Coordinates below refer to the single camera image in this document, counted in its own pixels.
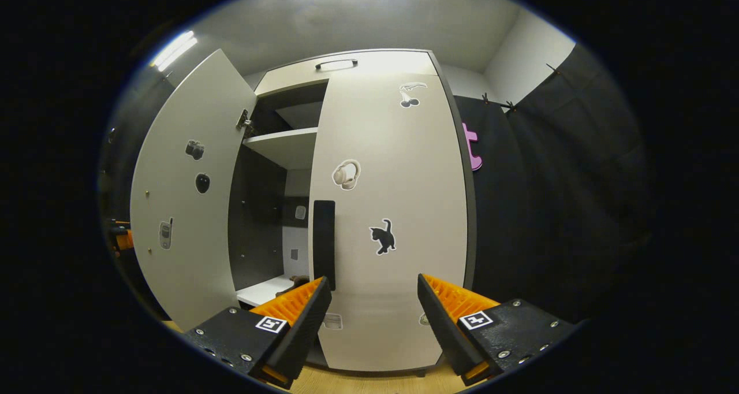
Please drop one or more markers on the white shoe cabinet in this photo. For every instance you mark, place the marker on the white shoe cabinet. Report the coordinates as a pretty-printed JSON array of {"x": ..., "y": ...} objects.
[{"x": 277, "y": 145}]

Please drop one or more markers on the white cabinet drawer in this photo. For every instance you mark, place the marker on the white cabinet drawer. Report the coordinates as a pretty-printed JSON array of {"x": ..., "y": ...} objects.
[{"x": 392, "y": 64}]

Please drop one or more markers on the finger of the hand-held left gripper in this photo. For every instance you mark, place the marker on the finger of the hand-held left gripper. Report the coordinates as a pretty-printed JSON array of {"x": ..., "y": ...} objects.
[{"x": 124, "y": 239}]

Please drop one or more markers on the ceiling light panel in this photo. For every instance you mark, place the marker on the ceiling light panel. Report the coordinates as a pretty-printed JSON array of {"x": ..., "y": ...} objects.
[{"x": 173, "y": 50}]

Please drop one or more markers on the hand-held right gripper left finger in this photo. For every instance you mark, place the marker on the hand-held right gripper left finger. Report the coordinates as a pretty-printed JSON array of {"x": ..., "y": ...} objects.
[{"x": 300, "y": 336}]

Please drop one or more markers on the brown fuzzy shoe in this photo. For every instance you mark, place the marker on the brown fuzzy shoe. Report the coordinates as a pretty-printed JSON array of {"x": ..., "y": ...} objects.
[{"x": 297, "y": 280}]

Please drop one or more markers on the white cabinet door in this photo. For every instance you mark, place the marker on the white cabinet door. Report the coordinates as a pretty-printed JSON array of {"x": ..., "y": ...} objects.
[
  {"x": 185, "y": 267},
  {"x": 404, "y": 168}
]

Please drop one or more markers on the black backdrop cloth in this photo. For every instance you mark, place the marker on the black backdrop cloth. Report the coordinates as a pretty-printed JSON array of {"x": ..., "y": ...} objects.
[{"x": 577, "y": 209}]

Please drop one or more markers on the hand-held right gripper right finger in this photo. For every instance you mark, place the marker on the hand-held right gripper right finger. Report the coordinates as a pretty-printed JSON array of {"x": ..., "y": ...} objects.
[{"x": 444, "y": 336}]

